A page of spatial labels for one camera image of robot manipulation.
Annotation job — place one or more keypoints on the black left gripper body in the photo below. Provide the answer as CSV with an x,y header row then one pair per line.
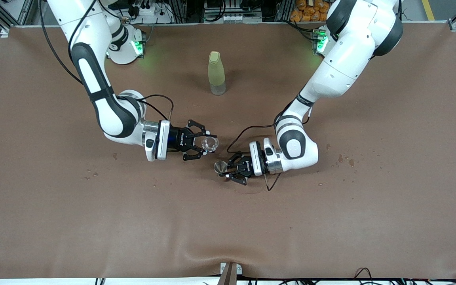
x,y
245,166

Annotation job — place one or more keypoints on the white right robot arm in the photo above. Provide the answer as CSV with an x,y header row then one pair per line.
x,y
113,118

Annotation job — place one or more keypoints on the white mounting plate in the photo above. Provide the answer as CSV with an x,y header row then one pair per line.
x,y
239,269

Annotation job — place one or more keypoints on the orange packaged snacks pile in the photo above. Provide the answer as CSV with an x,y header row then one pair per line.
x,y
309,12

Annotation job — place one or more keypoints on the brown table mat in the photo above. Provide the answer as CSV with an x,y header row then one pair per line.
x,y
228,221

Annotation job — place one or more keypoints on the brown camera post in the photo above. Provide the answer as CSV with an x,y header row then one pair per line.
x,y
228,277

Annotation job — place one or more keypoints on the clear glass beaker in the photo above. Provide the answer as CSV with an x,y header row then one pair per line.
x,y
210,145

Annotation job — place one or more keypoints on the steel double jigger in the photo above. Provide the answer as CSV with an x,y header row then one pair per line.
x,y
220,167

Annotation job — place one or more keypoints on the white socket strip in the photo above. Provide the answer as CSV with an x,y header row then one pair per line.
x,y
232,18

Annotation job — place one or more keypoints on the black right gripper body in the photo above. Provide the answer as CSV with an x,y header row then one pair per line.
x,y
178,140

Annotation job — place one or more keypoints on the white power strip with plugs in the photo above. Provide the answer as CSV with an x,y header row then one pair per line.
x,y
149,16

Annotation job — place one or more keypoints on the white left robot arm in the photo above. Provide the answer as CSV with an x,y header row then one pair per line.
x,y
346,59

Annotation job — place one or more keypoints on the green sleeved shaker bottle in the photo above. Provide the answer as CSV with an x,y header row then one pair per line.
x,y
216,71

